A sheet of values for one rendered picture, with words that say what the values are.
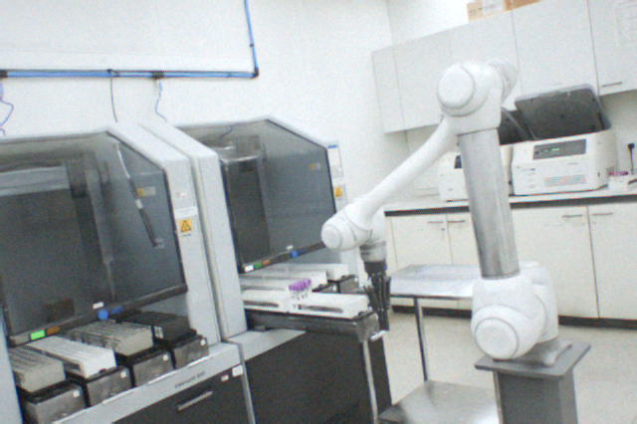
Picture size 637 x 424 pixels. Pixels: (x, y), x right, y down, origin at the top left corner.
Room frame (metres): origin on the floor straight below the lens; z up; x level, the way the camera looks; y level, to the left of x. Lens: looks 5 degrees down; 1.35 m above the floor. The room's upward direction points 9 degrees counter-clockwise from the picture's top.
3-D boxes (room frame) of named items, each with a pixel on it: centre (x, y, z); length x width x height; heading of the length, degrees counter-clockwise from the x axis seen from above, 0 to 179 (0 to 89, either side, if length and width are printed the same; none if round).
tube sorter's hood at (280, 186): (2.57, 0.32, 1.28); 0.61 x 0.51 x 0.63; 138
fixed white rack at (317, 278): (2.54, 0.17, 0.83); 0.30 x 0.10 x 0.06; 48
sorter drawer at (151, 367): (1.99, 0.85, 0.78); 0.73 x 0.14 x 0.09; 48
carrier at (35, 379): (1.61, 0.88, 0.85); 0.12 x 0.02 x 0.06; 138
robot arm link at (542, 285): (1.60, -0.54, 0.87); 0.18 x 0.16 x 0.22; 146
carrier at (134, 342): (1.84, 0.67, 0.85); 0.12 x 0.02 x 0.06; 138
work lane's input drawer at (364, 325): (2.09, 0.14, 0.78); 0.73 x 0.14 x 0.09; 48
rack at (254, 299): (2.22, 0.27, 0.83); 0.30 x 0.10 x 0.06; 48
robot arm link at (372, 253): (1.84, -0.14, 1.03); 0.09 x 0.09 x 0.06
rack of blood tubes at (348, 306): (2.00, 0.04, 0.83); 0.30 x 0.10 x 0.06; 48
